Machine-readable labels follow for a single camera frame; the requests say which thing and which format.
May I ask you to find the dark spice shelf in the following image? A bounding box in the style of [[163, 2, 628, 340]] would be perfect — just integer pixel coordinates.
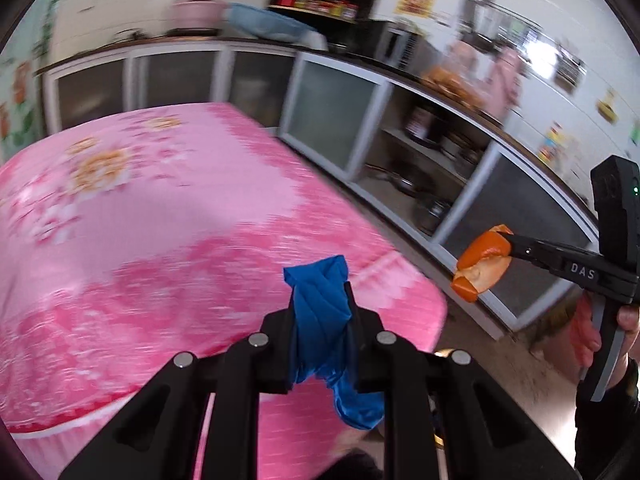
[[266, 0, 380, 51]]

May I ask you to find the blue plastic basin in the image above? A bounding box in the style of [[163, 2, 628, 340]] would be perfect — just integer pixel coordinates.
[[228, 2, 314, 44]]

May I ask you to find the bag of fried snacks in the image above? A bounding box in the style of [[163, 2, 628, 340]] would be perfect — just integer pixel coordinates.
[[420, 65, 484, 112]]

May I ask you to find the orange peel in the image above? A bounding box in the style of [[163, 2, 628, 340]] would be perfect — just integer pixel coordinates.
[[451, 224, 512, 302]]

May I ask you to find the pink floral tablecloth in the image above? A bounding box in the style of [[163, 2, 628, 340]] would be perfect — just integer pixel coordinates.
[[1, 103, 447, 479]]

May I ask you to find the microwave oven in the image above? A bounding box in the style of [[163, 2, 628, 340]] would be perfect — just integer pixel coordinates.
[[361, 20, 442, 76]]

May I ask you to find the pink thermos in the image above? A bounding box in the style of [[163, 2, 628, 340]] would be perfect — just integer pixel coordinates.
[[444, 40, 522, 122]]

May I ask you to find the black clothing with pearl button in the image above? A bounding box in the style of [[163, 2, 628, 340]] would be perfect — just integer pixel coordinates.
[[320, 362, 639, 479]]

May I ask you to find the floral glass door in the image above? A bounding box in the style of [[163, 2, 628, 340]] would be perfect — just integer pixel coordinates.
[[0, 0, 58, 162]]

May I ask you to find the blue plastic glove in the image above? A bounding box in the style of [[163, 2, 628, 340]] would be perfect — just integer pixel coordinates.
[[283, 255, 384, 430]]

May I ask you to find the person's right hand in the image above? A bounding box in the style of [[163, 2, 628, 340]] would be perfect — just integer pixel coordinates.
[[569, 291, 640, 391]]

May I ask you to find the yellow trash bin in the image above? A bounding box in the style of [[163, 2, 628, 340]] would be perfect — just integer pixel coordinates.
[[430, 365, 447, 450]]

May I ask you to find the white kitchen cabinet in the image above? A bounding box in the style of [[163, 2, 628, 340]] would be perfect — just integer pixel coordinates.
[[37, 37, 601, 340]]

